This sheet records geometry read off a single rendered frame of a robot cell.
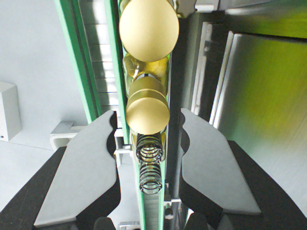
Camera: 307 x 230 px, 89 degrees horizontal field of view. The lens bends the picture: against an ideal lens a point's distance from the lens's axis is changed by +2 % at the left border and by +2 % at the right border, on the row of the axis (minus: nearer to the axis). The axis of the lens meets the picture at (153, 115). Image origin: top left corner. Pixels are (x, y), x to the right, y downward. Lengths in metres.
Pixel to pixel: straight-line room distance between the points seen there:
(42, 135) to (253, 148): 0.71
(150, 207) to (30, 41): 0.76
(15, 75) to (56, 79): 0.12
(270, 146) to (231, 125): 0.08
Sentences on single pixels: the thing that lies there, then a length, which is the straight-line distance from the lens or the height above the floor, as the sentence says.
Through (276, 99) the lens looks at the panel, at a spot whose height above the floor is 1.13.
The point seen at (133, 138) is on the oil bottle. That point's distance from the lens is 0.24.
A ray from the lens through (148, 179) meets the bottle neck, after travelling 0.20.
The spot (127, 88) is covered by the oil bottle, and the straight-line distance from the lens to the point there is 0.19.
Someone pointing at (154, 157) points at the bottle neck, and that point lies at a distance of 0.18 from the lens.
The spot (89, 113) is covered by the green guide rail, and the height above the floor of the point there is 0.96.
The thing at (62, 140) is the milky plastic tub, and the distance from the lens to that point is 0.67.
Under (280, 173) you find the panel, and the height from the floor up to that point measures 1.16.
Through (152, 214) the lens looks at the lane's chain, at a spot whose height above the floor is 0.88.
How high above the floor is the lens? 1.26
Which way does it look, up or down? 59 degrees down
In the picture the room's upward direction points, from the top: 175 degrees clockwise
